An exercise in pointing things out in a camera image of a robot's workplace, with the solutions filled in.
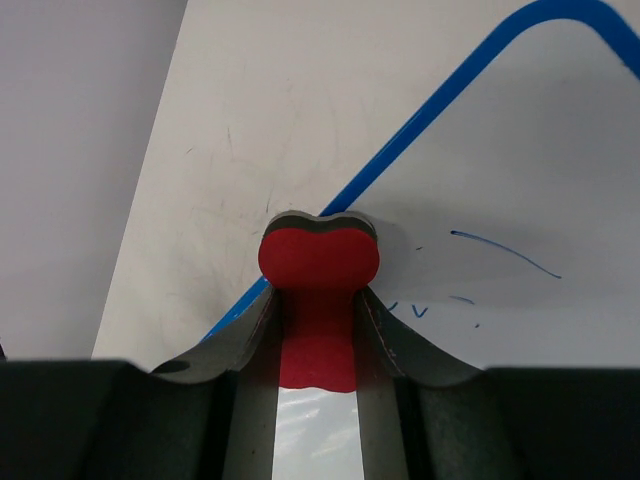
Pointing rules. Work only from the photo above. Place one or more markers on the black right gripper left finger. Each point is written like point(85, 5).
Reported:
point(240, 364)

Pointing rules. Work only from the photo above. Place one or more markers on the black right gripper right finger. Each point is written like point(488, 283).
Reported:
point(394, 365)

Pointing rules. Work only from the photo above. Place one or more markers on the red bone-shaped eraser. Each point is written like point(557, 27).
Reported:
point(318, 264)

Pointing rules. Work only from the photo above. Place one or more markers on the blue framed whiteboard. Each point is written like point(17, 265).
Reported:
point(507, 217)

